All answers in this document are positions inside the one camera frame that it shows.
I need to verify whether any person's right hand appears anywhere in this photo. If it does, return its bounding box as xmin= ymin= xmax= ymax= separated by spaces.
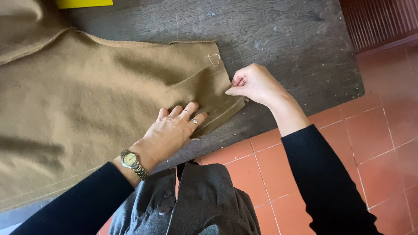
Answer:
xmin=225 ymin=63 xmax=290 ymax=110

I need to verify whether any person's left hand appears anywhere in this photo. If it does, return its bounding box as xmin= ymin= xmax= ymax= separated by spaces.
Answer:
xmin=140 ymin=102 xmax=209 ymax=164

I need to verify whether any tan wool fabric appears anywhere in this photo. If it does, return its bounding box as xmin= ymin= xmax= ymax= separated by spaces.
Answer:
xmin=0 ymin=0 xmax=249 ymax=213

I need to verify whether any silver wristwatch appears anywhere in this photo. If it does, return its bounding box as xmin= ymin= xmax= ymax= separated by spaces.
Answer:
xmin=120 ymin=149 xmax=149 ymax=181

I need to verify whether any reddish ribbed panel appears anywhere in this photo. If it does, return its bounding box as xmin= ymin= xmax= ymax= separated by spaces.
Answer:
xmin=339 ymin=0 xmax=418 ymax=53

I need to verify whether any white thread loop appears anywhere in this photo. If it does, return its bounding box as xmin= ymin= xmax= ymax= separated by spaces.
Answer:
xmin=207 ymin=51 xmax=221 ymax=68

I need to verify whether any yellow sheet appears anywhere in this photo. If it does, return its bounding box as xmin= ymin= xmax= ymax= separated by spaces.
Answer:
xmin=55 ymin=0 xmax=114 ymax=10

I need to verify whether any grey wool coat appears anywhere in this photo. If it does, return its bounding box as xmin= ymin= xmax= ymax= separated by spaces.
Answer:
xmin=109 ymin=161 xmax=262 ymax=235

